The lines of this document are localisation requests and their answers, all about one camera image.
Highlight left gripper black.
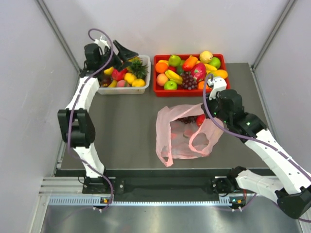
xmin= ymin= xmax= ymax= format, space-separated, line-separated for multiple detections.
xmin=98 ymin=40 xmax=138 ymax=72

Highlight pineapple toy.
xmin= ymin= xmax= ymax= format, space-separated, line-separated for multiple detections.
xmin=127 ymin=57 xmax=148 ymax=80

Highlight red pomegranate fruit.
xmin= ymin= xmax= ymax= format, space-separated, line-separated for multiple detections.
xmin=111 ymin=68 xmax=128 ymax=81

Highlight dark red grape bunch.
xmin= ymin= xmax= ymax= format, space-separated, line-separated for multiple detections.
xmin=177 ymin=116 xmax=198 ymax=124

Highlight pink plastic bag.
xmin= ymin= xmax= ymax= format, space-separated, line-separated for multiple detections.
xmin=155 ymin=104 xmax=223 ymax=167

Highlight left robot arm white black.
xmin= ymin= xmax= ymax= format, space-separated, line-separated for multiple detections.
xmin=57 ymin=40 xmax=138 ymax=193

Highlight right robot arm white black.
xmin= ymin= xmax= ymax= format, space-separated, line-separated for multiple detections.
xmin=202 ymin=89 xmax=311 ymax=219

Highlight orange fruit upper left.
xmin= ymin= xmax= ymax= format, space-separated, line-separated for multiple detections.
xmin=155 ymin=62 xmax=169 ymax=73

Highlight orange fruit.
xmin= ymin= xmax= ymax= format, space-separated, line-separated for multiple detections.
xmin=198 ymin=81 xmax=209 ymax=90
xmin=155 ymin=62 xmax=169 ymax=73

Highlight pink dragon fruit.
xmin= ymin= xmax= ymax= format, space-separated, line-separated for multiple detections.
xmin=190 ymin=63 xmax=207 ymax=83

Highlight orange fruit lower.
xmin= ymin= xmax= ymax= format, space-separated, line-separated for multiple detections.
xmin=198 ymin=81 xmax=209 ymax=90

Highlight yellow lemon upper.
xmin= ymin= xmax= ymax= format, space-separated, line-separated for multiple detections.
xmin=124 ymin=72 xmax=137 ymax=85

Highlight yellow lemon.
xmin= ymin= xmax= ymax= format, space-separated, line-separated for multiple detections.
xmin=131 ymin=79 xmax=146 ymax=88
xmin=124 ymin=72 xmax=137 ymax=85

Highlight yellow pear in basket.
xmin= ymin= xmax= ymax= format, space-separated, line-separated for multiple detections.
xmin=104 ymin=67 xmax=114 ymax=75

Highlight pink peach in basket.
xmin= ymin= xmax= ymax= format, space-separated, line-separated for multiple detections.
xmin=117 ymin=80 xmax=130 ymax=88

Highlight yellow banana in basket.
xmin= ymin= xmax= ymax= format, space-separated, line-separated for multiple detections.
xmin=108 ymin=80 xmax=118 ymax=88

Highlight yellow lemon lower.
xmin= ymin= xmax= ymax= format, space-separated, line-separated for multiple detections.
xmin=131 ymin=79 xmax=146 ymax=88

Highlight dark purple mangosteen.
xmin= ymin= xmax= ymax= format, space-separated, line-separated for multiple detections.
xmin=101 ymin=75 xmax=112 ymax=87

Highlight white plastic basket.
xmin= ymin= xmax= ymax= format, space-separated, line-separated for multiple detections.
xmin=97 ymin=55 xmax=151 ymax=95

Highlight peach in tray left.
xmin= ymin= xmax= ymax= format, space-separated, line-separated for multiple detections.
xmin=156 ymin=73 xmax=169 ymax=87

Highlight green pear in tray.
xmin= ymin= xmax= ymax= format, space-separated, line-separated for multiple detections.
xmin=168 ymin=54 xmax=181 ymax=67

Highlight yellow starfruit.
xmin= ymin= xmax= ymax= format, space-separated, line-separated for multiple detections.
xmin=165 ymin=69 xmax=183 ymax=85

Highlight red plastic tray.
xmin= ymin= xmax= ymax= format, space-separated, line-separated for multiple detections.
xmin=153 ymin=54 xmax=231 ymax=97

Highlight green apple lower left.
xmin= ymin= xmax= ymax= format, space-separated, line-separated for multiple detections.
xmin=164 ymin=80 xmax=178 ymax=91

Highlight green apple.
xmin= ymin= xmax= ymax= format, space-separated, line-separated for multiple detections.
xmin=208 ymin=57 xmax=221 ymax=69
xmin=164 ymin=80 xmax=178 ymax=91

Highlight red orange mango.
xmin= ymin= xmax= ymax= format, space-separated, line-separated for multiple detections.
xmin=182 ymin=55 xmax=198 ymax=71

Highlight purple grapes in tray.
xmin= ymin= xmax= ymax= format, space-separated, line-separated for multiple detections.
xmin=181 ymin=72 xmax=198 ymax=90

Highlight yellow pear in tray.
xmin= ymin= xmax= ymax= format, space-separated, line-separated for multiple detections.
xmin=199 ymin=50 xmax=213 ymax=64

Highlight yellow banana in tray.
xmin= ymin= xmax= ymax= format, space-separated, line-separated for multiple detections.
xmin=204 ymin=64 xmax=217 ymax=71

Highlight green apple upper right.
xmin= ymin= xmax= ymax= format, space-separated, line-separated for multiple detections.
xmin=208 ymin=57 xmax=221 ymax=69

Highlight yellow green mango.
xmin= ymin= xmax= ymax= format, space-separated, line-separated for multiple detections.
xmin=211 ymin=69 xmax=228 ymax=79

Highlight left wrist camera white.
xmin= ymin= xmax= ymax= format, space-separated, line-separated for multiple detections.
xmin=94 ymin=35 xmax=110 ymax=51

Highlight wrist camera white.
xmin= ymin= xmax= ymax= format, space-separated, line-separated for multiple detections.
xmin=94 ymin=35 xmax=110 ymax=51
xmin=207 ymin=77 xmax=227 ymax=100

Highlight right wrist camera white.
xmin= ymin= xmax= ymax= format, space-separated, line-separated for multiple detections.
xmin=207 ymin=77 xmax=227 ymax=100

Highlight grey slotted cable duct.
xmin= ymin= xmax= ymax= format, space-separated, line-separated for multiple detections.
xmin=49 ymin=196 xmax=233 ymax=206

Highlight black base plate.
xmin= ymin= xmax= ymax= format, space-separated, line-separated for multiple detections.
xmin=83 ymin=176 xmax=236 ymax=195

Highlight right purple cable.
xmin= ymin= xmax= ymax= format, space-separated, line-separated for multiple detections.
xmin=202 ymin=74 xmax=311 ymax=223

